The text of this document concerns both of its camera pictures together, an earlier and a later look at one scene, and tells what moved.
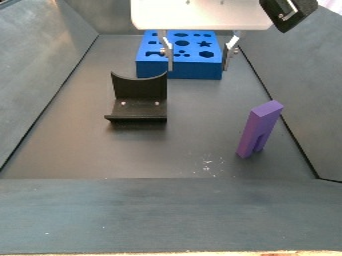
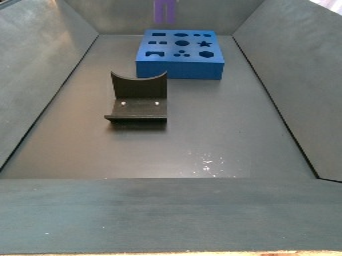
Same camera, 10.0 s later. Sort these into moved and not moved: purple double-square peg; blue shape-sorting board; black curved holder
Moved: purple double-square peg
Not moved: blue shape-sorting board; black curved holder
